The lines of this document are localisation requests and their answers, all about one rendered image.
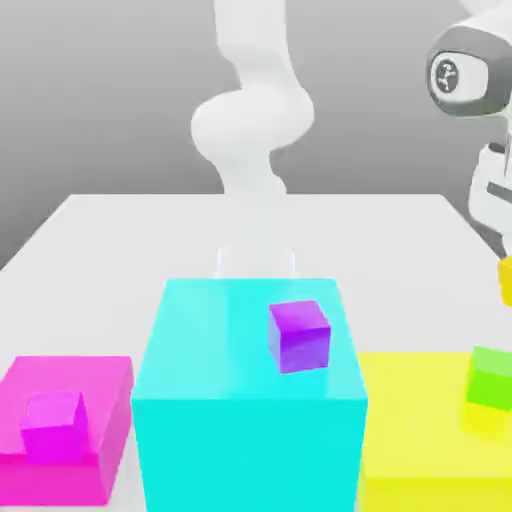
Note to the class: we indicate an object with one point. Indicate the large cyan box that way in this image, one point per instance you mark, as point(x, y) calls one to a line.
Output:
point(248, 440)

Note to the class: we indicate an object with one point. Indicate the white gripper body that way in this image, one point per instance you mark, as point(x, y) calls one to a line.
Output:
point(486, 208)

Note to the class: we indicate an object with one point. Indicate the small magenta cube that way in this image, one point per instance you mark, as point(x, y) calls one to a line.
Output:
point(54, 432)

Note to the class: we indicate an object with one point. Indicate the small purple cube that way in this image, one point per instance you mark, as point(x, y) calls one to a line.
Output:
point(300, 340)

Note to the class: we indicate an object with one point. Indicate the large yellow box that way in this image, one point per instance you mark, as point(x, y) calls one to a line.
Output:
point(412, 420)

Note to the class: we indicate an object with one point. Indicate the small orange cube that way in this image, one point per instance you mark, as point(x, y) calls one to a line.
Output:
point(506, 280)

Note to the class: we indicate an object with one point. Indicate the small green cube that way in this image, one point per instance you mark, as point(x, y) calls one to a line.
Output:
point(490, 380)

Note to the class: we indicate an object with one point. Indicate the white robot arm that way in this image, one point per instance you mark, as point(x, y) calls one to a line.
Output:
point(256, 116)

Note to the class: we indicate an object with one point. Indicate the large magenta box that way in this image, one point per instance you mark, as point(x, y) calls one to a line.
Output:
point(108, 384)

